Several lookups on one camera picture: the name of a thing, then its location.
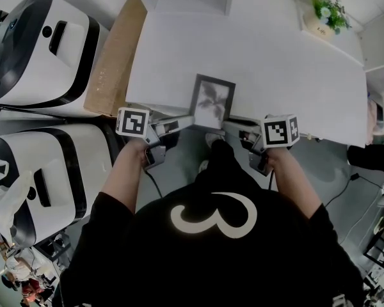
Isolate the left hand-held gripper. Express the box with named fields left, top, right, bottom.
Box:
left=115, top=107, right=196, bottom=173

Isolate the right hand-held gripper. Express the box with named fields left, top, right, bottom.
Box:
left=221, top=113, right=300, bottom=177

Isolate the black picture frame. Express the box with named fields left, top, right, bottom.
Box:
left=189, top=73, right=237, bottom=131

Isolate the person's left forearm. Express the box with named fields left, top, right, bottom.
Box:
left=100, top=138, right=148, bottom=216

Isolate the person's right forearm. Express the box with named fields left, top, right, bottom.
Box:
left=268, top=147, right=324, bottom=221

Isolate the brown cardboard box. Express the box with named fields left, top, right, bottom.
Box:
left=83, top=0, right=148, bottom=118

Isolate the person's black printed shirt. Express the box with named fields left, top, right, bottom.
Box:
left=52, top=139, right=366, bottom=307

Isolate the black bag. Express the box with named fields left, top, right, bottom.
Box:
left=346, top=143, right=384, bottom=176

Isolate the potted green plant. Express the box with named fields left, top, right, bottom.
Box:
left=301, top=0, right=353, bottom=43

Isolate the white and black machine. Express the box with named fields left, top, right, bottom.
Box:
left=0, top=123, right=120, bottom=246
left=0, top=0, right=111, bottom=118

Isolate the black metal rack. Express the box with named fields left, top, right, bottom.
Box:
left=362, top=231, right=384, bottom=269

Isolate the white plastic bag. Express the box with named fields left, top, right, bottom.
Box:
left=0, top=157, right=33, bottom=240

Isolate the left hand-held gripper cable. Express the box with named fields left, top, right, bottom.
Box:
left=145, top=168, right=164, bottom=200

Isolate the black floor cable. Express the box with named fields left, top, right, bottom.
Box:
left=324, top=172, right=384, bottom=208

